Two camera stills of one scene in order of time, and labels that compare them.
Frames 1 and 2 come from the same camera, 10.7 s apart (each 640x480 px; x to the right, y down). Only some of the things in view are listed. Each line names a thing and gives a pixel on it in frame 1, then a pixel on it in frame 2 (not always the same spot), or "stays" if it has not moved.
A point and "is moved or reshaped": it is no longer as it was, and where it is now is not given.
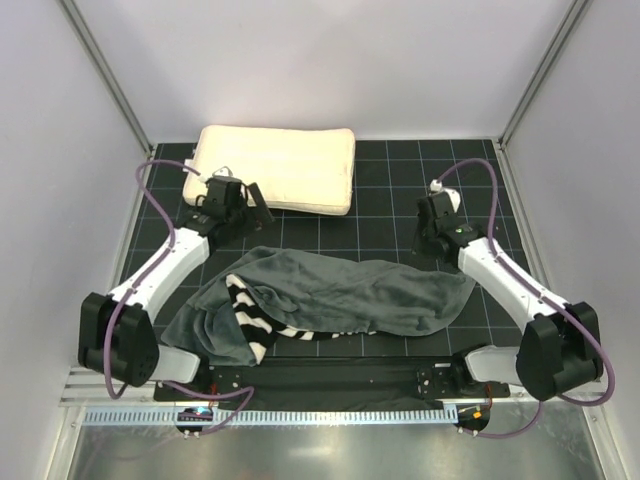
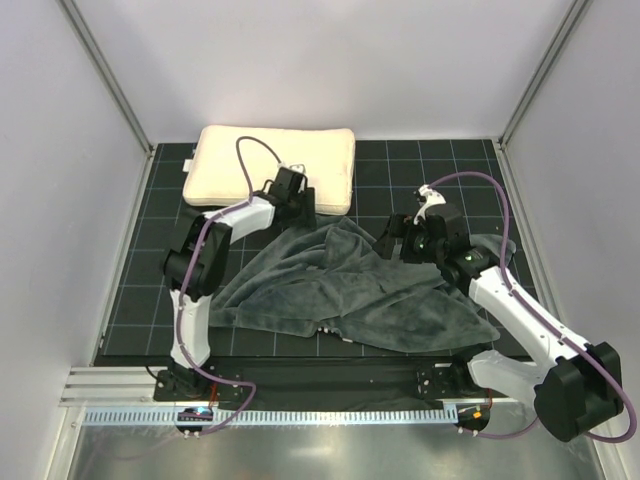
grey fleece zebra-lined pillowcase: (249, 299) is moved or reshaped
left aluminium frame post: (108, 75) stays
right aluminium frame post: (563, 36) stays
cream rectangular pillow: (300, 169) stays
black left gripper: (248, 208) → (305, 209)
